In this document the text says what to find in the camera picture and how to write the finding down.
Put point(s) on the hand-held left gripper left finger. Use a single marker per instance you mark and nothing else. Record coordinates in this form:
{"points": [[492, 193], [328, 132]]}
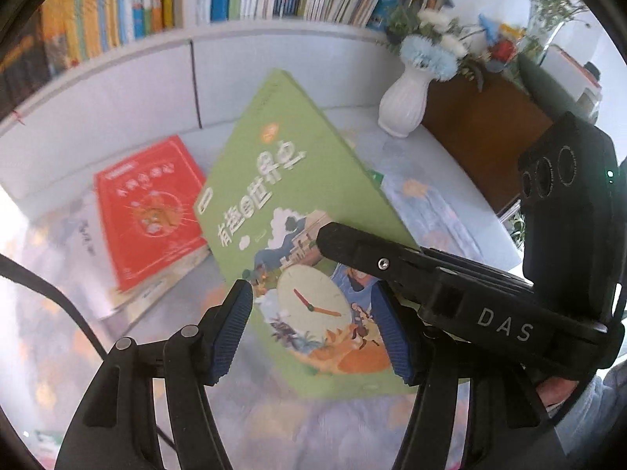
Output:
{"points": [[230, 328]]}

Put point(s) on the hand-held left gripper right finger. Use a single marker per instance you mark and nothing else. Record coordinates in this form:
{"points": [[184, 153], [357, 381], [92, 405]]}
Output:
{"points": [[392, 333]]}

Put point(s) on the white box-shaped appliance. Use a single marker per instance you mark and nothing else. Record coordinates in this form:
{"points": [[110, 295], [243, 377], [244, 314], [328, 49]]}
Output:
{"points": [[568, 73]]}

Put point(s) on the person's right hand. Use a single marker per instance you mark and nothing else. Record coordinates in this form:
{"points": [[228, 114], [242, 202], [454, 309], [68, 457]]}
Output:
{"points": [[558, 391]]}

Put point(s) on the blue and white artificial flowers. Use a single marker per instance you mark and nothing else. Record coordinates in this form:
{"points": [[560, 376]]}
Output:
{"points": [[431, 56]]}

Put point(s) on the green plant glass vase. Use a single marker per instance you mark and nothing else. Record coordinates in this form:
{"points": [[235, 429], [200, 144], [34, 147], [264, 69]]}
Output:
{"points": [[548, 5]]}

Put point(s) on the thin green book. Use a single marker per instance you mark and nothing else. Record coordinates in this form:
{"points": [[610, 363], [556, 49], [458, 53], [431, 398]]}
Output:
{"points": [[376, 177]]}

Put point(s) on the green book clock cover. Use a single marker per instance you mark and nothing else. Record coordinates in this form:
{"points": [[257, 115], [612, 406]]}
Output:
{"points": [[274, 166]]}

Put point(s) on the person's right forearm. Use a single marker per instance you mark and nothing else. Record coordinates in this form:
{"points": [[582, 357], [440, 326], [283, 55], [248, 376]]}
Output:
{"points": [[597, 411]]}

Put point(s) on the dark green rounded object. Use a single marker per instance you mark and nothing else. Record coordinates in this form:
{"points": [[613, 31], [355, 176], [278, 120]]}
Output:
{"points": [[543, 88]]}

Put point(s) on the red book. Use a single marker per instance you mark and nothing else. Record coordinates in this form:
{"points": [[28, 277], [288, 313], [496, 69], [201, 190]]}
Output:
{"points": [[147, 205]]}

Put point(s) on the row of black books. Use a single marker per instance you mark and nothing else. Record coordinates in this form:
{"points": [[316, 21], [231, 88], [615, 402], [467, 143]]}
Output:
{"points": [[24, 73]]}

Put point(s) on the dark wooden cabinet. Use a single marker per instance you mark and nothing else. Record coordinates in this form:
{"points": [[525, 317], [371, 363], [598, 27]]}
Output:
{"points": [[480, 132]]}

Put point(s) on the red yellow toy figure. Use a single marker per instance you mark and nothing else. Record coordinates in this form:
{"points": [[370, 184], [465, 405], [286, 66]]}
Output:
{"points": [[504, 49]]}

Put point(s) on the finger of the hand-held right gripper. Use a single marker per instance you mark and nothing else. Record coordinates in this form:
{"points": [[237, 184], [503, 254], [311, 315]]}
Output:
{"points": [[372, 254]]}

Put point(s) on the white book black lettering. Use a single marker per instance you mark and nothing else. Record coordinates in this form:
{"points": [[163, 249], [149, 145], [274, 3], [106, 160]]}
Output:
{"points": [[83, 254]]}

